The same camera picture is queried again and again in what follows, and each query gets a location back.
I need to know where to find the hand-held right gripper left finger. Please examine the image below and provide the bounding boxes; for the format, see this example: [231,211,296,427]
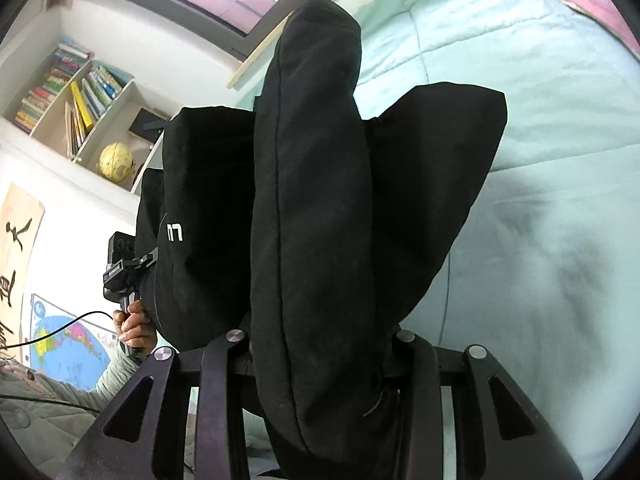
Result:
[65,327,261,480]

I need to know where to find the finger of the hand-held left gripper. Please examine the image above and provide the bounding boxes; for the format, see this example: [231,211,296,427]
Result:
[131,247,162,273]

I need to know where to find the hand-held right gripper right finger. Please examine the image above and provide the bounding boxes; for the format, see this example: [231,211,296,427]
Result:
[382,329,583,480]

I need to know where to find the black pants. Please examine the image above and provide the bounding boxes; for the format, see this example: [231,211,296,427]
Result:
[135,0,508,480]

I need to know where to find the person's left forearm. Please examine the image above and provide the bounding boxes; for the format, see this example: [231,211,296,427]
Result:
[10,344,151,461]

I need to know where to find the person's left hand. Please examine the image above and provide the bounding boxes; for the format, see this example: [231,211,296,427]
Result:
[112,299,157,353]

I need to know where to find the world map poster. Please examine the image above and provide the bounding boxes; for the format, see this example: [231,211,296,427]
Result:
[27,292,123,393]

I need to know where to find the yellow globe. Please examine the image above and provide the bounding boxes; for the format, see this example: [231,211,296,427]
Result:
[96,142,137,182]

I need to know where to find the small black box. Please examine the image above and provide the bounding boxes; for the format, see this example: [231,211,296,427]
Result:
[127,107,173,143]

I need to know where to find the white bookshelf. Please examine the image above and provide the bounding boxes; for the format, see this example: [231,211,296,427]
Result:
[2,35,171,196]

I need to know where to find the book row with yellow book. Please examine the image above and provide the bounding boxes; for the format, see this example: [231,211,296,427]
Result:
[67,65,133,156]

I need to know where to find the row of colourful books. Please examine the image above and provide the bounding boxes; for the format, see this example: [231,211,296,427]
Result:
[12,42,93,133]

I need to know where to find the pink patterned blanket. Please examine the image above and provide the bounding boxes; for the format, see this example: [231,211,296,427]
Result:
[552,0,640,61]

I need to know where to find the thin black cable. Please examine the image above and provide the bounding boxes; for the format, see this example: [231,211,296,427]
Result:
[0,395,103,416]
[0,310,121,353]

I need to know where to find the calligraphy wall scroll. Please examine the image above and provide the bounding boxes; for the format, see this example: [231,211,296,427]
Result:
[0,182,46,361]

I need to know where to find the light wooden bed rail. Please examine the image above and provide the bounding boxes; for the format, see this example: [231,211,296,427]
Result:
[227,0,381,91]

